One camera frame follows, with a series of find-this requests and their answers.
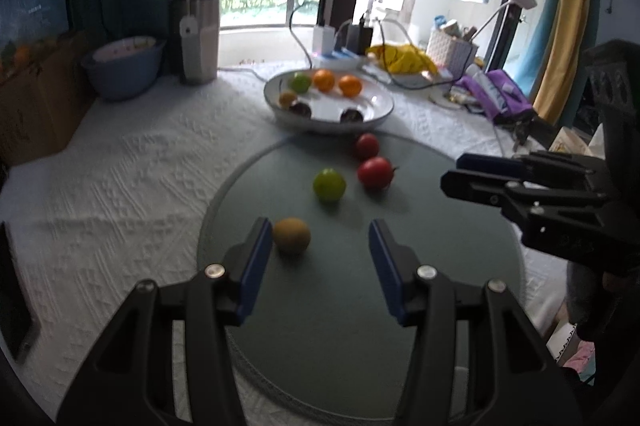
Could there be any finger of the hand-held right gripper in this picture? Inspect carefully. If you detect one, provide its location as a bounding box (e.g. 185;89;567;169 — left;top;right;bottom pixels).
456;153;596;181
441;171;640;274

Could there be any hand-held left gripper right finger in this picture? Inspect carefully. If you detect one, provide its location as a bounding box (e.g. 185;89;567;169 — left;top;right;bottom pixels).
369;220;583;426

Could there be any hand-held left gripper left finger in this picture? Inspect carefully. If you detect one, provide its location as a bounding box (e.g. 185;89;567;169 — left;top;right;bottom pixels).
57;217;274;426

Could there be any large red tomato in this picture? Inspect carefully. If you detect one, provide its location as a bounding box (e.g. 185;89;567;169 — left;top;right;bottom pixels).
357;157;396;191

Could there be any small red tomato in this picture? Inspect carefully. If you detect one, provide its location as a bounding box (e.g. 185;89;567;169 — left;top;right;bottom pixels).
354;133;381;160

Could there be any orange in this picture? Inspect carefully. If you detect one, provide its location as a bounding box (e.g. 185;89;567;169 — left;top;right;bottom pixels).
313;69;336;93
338;75;363;98

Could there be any white plate with dark rim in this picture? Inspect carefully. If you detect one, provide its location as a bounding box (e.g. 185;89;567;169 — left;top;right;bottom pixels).
263;68;396;134

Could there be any black car key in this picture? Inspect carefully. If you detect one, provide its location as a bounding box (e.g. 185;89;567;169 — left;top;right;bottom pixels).
510;121;538;151

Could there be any pale crumpled plastic bag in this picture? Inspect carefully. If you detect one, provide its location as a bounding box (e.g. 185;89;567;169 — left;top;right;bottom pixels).
547;126;606;157

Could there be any purple cloth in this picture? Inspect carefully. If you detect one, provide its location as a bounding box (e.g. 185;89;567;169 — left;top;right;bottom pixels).
452;70;535;124

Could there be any white tube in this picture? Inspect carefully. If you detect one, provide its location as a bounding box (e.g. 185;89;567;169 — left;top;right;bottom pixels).
465;66;506;104

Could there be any grey round placemat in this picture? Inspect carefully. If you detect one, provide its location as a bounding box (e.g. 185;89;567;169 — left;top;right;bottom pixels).
196;133;528;422

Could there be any white perforated basket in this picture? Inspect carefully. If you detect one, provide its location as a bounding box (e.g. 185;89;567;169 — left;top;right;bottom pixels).
426;18;478;69

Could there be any wide yellow curtain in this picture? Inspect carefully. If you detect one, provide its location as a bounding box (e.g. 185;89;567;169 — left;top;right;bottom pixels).
530;0;593;124

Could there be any yellow cloth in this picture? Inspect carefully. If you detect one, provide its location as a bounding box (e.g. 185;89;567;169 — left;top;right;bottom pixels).
367;44;438;76

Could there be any white textured tablecloth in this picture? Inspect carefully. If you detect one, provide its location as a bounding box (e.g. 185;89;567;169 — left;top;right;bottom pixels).
0;60;571;426

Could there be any white power strip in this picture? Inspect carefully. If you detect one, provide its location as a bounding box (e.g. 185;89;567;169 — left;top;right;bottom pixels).
312;48;371;69

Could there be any black charger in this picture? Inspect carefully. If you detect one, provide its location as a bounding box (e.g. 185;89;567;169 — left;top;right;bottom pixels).
346;13;373;55

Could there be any white charger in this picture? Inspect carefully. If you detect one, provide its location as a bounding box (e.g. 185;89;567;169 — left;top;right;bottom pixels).
313;26;338;55

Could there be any steel tumbler with black lid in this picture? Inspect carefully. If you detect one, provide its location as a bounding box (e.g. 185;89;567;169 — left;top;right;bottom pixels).
170;0;221;85

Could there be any blue bowl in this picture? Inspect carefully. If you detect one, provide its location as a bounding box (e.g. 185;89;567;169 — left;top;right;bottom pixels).
81;36;167;101

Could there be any brown cardboard box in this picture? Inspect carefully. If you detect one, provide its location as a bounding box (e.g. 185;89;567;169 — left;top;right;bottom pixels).
0;30;101;167

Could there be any tablet screen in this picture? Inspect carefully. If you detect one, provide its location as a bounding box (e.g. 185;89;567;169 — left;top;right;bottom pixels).
0;0;71;51

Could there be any black cable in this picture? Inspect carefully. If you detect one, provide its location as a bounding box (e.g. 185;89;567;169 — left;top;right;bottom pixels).
289;0;451;89

